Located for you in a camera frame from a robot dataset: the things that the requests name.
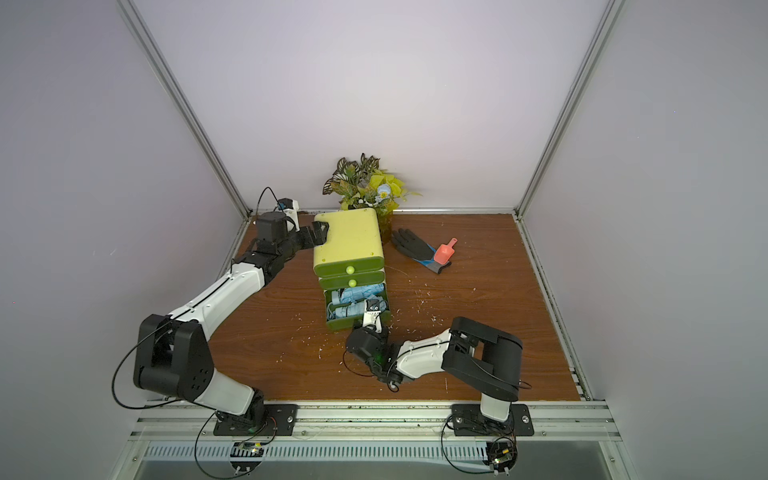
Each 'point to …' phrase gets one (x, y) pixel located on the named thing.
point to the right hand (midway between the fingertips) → (357, 318)
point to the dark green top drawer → (349, 267)
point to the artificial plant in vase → (364, 186)
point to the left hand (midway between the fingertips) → (320, 224)
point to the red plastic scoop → (444, 252)
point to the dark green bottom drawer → (350, 323)
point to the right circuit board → (502, 455)
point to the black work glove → (414, 247)
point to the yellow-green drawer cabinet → (352, 235)
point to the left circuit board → (246, 456)
